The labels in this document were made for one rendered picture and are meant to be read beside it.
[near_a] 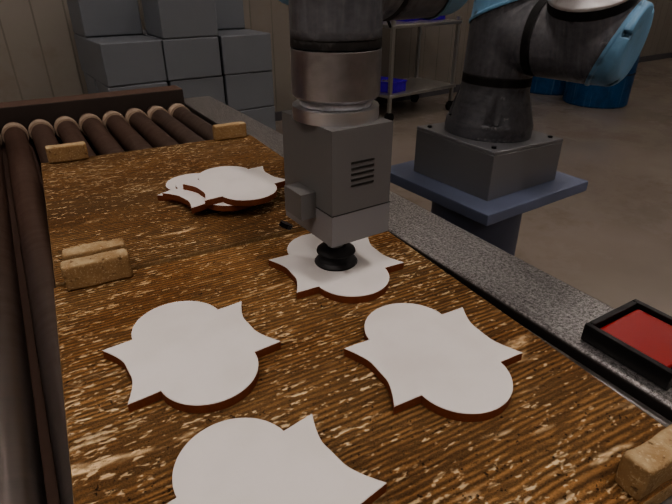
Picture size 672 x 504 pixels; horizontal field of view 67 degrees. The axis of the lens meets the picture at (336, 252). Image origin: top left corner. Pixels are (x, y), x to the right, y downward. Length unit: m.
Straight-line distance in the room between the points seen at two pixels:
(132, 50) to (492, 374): 3.20
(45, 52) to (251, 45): 1.47
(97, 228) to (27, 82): 3.69
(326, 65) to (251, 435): 0.27
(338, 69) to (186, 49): 3.13
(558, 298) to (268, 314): 0.29
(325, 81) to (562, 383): 0.29
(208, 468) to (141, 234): 0.36
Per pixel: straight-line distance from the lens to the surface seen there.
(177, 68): 3.52
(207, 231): 0.61
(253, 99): 3.75
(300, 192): 0.45
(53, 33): 4.32
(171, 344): 0.43
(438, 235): 0.64
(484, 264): 0.59
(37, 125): 1.27
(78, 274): 0.53
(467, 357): 0.41
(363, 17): 0.42
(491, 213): 0.84
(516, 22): 0.89
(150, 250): 0.59
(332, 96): 0.42
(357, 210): 0.45
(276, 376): 0.39
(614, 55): 0.83
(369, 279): 0.49
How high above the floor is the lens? 1.20
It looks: 28 degrees down
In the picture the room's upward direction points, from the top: straight up
